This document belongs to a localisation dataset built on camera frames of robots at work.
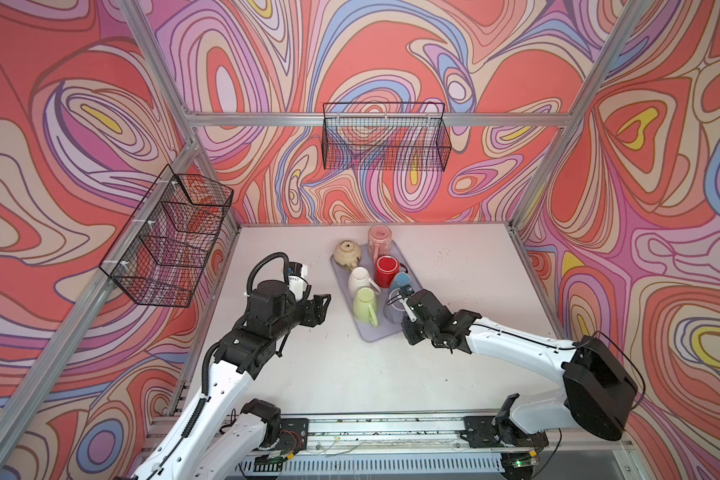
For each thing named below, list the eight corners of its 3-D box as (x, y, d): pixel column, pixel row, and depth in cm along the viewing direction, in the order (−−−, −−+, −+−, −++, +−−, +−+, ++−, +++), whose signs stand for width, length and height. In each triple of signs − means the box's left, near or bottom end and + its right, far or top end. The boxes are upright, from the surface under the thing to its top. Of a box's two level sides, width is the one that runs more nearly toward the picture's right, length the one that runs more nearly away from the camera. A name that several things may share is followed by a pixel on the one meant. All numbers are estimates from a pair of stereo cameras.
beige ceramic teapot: (332, 262, 109) (330, 248, 103) (347, 250, 113) (346, 235, 106) (350, 275, 105) (349, 261, 99) (364, 262, 109) (364, 248, 103)
